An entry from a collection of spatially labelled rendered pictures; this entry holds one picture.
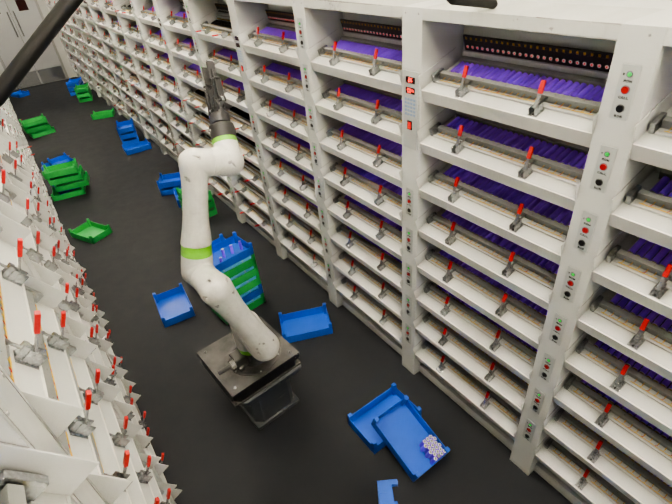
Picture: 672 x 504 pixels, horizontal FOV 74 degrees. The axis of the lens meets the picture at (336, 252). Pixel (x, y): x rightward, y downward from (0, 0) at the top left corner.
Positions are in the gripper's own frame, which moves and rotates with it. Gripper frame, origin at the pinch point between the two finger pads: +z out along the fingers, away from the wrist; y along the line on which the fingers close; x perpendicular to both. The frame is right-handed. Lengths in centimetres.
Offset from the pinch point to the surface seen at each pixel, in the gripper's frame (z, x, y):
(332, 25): 25, -61, 5
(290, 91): 14, -59, -35
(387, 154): -39, -67, 13
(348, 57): 3, -56, 16
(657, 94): -62, -53, 115
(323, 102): -4, -59, -11
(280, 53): 28, -52, -26
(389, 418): -155, -61, -21
